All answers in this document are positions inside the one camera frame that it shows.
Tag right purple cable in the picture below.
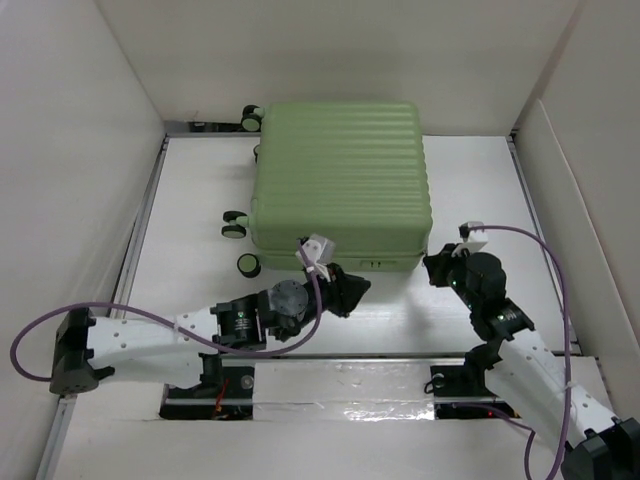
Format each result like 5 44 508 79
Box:
472 225 574 480

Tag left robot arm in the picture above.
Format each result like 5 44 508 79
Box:
49 263 371 397

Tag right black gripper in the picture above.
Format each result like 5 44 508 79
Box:
421 242 479 311

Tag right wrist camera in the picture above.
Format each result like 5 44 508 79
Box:
452 221 488 257

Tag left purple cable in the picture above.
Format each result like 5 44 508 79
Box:
10 238 326 382

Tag purple cable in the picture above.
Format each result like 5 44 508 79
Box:
472 225 574 480
10 238 326 382

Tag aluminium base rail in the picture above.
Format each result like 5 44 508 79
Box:
59 352 611 424

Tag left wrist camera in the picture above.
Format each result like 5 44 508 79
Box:
295 234 336 277

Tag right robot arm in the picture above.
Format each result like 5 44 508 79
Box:
423 244 639 479

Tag green hard-shell suitcase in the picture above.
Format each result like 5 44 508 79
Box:
221 101 433 272

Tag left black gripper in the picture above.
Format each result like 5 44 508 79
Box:
274 261 368 342

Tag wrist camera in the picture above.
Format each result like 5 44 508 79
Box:
452 221 488 257
295 234 336 277

